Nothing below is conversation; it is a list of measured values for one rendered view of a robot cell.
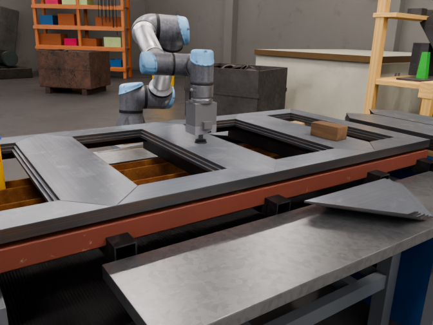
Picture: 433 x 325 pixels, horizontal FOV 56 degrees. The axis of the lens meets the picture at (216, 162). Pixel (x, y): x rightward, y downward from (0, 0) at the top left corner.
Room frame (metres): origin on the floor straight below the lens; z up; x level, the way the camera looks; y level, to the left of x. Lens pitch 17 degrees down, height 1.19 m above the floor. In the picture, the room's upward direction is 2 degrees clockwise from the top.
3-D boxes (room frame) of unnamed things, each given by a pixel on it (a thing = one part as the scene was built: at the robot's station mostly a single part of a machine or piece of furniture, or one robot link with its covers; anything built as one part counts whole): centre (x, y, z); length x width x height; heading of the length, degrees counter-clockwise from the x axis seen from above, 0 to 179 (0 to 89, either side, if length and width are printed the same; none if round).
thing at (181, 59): (1.45, 0.10, 1.09); 0.11 x 0.11 x 0.08; 19
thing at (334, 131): (1.49, -0.41, 0.87); 0.12 x 0.06 x 0.05; 39
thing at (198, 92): (1.36, 0.06, 1.01); 0.08 x 0.08 x 0.05
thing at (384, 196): (1.04, -0.47, 0.77); 0.45 x 0.20 x 0.04; 125
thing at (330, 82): (6.80, -2.22, 0.50); 2.61 x 2.11 x 1.00; 131
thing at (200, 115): (1.35, 0.05, 0.94); 0.10 x 0.09 x 0.16; 34
